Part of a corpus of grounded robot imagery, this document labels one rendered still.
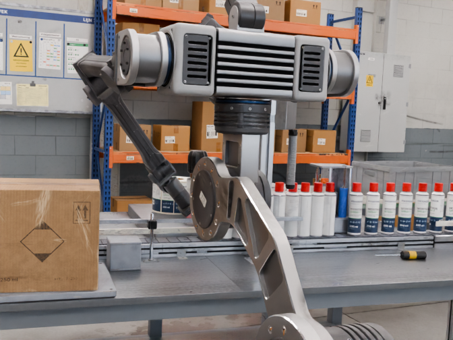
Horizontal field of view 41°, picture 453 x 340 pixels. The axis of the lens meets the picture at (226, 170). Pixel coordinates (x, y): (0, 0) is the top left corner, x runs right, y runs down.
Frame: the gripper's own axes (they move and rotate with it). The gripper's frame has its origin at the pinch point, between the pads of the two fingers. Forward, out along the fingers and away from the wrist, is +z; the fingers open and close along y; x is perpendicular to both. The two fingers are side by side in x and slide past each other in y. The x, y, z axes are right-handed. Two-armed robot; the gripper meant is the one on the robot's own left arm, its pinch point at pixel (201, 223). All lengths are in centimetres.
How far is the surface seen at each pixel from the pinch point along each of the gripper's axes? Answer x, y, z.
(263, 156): -28.5, -16.7, -10.4
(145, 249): 21.1, -5.0, -7.5
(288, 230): -23.7, -2.5, 22.7
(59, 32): -41, 422, -103
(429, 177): -152, 135, 124
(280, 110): -42.3, -16.8, -19.2
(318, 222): -34.7, -3.2, 28.1
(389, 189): -67, -2, 38
